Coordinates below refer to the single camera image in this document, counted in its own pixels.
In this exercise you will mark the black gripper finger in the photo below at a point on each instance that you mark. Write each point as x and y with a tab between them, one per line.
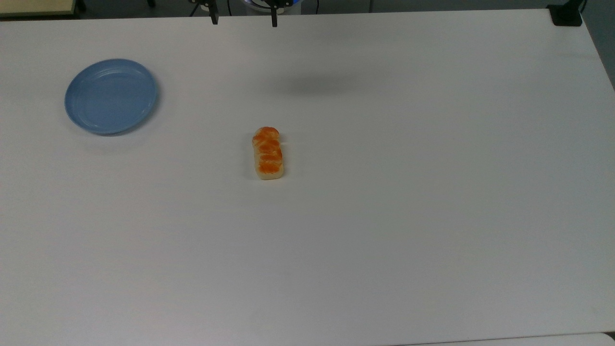
214	17
274	18

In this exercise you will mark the orange glazed bread loaf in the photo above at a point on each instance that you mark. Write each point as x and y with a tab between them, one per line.
268	154

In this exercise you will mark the blue round plate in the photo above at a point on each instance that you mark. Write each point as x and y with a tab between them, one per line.
111	96

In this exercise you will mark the wooden furniture piece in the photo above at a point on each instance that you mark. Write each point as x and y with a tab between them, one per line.
36	6

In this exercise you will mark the black clamp mount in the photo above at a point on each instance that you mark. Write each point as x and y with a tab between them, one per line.
566	15

